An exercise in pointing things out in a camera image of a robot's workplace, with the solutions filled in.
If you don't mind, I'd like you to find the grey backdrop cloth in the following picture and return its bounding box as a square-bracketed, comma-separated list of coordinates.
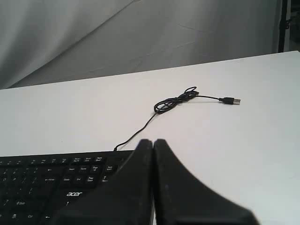
[0, 0, 281, 89]

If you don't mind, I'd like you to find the black USB cable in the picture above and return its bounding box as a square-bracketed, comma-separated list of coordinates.
[113, 86, 242, 152]

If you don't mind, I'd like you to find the black stand pole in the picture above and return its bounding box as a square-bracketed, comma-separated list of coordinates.
[277, 0, 292, 53]

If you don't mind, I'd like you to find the black acer keyboard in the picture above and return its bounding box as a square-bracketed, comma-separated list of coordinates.
[0, 150, 131, 225]

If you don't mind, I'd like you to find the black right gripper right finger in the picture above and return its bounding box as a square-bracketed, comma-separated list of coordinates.
[153, 139, 259, 225]

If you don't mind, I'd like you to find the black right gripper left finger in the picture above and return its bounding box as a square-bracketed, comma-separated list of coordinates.
[55, 139, 154, 225]

